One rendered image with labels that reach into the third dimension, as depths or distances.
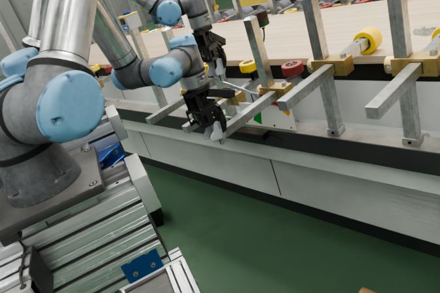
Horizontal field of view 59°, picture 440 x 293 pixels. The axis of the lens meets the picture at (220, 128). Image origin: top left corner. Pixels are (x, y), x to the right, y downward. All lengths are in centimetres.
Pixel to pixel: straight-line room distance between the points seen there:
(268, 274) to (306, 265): 17
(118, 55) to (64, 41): 34
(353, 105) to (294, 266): 80
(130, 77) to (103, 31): 14
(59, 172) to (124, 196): 14
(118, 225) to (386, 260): 128
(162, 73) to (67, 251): 47
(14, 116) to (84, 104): 12
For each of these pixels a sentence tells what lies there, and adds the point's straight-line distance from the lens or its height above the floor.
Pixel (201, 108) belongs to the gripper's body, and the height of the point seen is 97.
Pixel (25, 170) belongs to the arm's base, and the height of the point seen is 111.
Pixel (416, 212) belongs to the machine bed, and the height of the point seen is 24.
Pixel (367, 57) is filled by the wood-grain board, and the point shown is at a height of 89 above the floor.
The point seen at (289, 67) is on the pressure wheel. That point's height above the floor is 91.
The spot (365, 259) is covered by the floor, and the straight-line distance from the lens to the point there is 189.
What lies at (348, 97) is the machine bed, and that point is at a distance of 154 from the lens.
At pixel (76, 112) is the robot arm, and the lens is 69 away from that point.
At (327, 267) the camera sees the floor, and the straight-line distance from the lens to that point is 188.
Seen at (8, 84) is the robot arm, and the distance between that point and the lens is 80.
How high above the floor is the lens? 136
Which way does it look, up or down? 24 degrees down
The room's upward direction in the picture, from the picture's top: 19 degrees counter-clockwise
